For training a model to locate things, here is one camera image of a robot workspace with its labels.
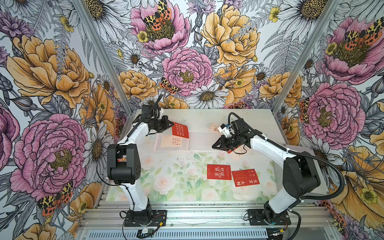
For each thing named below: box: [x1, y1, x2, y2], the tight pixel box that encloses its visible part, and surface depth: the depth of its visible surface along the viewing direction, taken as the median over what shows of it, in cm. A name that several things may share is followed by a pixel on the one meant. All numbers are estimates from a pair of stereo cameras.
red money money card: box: [172, 121, 189, 139], surface depth 97 cm
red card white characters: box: [207, 164, 232, 180], surface depth 91 cm
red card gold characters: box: [231, 168, 261, 187], surface depth 89 cm
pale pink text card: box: [160, 135, 183, 148], surface depth 104 cm
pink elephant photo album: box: [153, 132, 223, 151], surface depth 104 cm
